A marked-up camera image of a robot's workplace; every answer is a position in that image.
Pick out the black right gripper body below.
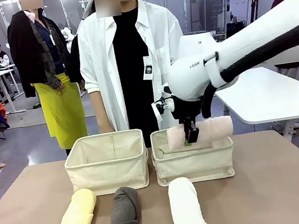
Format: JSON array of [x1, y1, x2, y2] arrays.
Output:
[[170, 93, 205, 127]]

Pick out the pink towel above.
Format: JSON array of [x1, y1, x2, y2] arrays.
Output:
[[165, 114, 236, 152]]

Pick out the white towel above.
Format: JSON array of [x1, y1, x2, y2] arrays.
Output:
[[165, 174, 208, 224]]

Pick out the person's bare right forearm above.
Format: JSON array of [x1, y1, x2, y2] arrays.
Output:
[[90, 88, 115, 129]]

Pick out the person's right hand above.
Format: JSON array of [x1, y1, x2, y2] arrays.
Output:
[[98, 123, 116, 135]]

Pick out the beige fabric basket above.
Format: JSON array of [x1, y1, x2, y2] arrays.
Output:
[[60, 127, 153, 201], [148, 119, 237, 188]]

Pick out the white and black hang tag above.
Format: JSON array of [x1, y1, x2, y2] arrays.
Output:
[[140, 55, 154, 82]]

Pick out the person in white shirt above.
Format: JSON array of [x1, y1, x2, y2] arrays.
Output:
[[70, 0, 199, 156]]

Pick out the white side table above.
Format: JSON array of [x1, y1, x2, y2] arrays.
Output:
[[212, 61, 299, 151]]

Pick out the black monitor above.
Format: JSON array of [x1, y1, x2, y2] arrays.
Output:
[[225, 19, 248, 39]]

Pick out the rolled grey towel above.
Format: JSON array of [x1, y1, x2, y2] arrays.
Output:
[[99, 185, 143, 224]]

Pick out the light on black stand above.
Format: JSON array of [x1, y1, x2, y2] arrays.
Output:
[[248, 0, 263, 23]]

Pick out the yellow apron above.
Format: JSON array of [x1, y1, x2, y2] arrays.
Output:
[[29, 70, 90, 153]]

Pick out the person in yellow apron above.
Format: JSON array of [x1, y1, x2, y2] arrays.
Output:
[[2, 0, 94, 162]]

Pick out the wrist camera on white mount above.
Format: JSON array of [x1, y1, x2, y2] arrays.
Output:
[[150, 94, 180, 130]]

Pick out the white strap on arm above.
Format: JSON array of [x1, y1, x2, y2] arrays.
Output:
[[201, 49, 240, 89]]

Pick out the black cable bundle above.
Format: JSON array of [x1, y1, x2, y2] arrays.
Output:
[[191, 20, 299, 119]]

